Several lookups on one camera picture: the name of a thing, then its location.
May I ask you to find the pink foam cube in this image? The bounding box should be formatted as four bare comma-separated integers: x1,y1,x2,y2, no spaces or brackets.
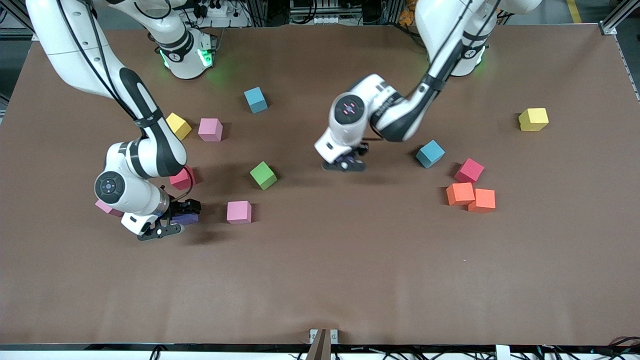
198,118,224,143
226,201,252,224
95,200,124,218

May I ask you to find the cyan foam cube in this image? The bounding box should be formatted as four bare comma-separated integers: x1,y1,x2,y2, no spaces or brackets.
415,140,446,169
244,87,269,114

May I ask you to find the green foam cube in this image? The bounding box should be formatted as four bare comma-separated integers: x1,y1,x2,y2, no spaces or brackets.
249,161,278,191

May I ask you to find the orange foam cube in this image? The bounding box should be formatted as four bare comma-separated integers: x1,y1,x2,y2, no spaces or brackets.
468,188,496,214
446,182,476,207

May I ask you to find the red foam cube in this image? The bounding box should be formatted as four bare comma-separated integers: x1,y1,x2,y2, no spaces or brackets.
454,158,485,184
169,165,197,191

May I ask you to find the yellow foam cube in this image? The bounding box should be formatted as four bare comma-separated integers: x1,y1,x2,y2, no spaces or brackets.
166,112,192,141
518,108,550,132

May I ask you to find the table cover sheet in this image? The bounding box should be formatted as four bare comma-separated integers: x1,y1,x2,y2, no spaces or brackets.
0,24,640,347

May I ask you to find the orange packets pile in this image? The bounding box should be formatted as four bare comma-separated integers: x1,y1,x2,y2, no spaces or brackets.
398,0,418,27

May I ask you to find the dark equipment rack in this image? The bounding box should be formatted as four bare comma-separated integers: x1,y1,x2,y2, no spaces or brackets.
252,0,401,27

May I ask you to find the large white power strip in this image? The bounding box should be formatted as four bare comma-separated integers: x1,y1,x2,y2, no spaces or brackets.
187,0,251,29

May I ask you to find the black right camera mount plate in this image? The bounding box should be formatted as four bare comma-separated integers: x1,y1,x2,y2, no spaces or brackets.
137,223,185,242

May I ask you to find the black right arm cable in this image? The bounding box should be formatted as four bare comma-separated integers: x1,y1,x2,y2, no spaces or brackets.
56,0,151,126

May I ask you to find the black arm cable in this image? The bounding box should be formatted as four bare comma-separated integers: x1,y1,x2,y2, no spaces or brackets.
369,0,502,143
56,0,151,126

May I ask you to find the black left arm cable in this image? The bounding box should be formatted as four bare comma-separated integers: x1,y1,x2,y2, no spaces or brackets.
369,0,502,143

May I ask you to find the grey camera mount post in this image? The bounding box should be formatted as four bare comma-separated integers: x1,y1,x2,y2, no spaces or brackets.
306,328,339,360

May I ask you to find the aluminium frame profile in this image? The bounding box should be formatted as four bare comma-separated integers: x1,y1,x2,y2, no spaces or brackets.
598,0,640,101
0,0,41,42

